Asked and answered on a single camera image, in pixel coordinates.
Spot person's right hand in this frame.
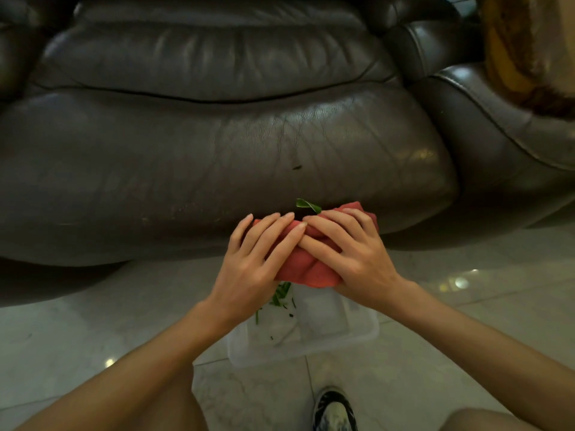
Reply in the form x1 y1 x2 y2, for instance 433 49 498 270
297 208 407 312

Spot person's left hand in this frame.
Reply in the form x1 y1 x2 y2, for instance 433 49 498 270
204 212 308 330

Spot red cloth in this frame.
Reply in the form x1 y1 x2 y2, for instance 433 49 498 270
251 201 380 289

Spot clear plastic bin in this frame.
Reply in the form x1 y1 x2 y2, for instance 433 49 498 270
226 282 380 369

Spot green leaves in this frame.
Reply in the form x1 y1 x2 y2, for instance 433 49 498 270
255 198 323 326

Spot person's right forearm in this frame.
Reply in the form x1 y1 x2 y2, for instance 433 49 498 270
384 278 575 431

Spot person's left forearm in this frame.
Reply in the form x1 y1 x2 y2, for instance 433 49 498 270
13 298 234 431

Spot dark brown leather armchair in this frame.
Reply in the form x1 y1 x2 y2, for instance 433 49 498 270
0 0 575 308

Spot person's right shoe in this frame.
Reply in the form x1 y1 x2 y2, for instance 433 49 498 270
312 386 359 431

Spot person's left leg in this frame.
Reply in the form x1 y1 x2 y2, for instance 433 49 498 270
128 361 210 431

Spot person's leg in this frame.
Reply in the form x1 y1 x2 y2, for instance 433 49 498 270
440 408 533 431
128 361 210 431

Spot person's right leg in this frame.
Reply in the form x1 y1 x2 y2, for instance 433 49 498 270
440 408 533 431

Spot glossy wooden armrest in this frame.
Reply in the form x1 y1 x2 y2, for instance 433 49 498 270
475 0 575 120

